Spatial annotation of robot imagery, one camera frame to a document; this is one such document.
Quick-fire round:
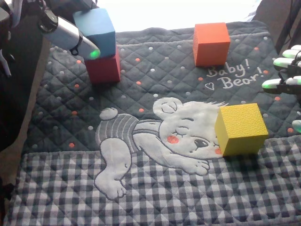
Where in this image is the grey quilt with bear print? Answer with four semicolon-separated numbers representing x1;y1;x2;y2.
4;20;301;226

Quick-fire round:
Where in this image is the orange foam cube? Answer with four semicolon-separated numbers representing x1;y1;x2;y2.
192;22;230;67

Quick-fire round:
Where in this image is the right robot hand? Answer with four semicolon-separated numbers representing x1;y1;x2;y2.
261;44;301;134

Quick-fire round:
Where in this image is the light blue cube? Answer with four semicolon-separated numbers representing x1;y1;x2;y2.
72;8;116;58

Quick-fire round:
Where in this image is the red block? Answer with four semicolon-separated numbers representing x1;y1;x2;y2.
84;47;121;84

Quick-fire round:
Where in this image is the yellow foam cube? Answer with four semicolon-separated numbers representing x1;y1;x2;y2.
214;103;269;157

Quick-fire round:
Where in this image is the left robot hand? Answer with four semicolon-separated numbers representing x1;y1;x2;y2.
37;0;102;60

